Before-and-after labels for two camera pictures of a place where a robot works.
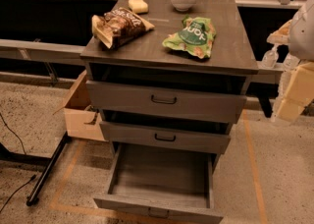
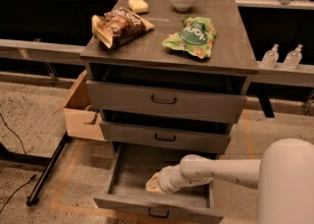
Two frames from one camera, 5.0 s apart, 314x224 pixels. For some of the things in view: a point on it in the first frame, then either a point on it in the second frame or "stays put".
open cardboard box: (80, 119) stays put
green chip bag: (195, 35) stays put
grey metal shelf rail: (41, 52) stays put
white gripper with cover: (302, 34) to (165, 179)
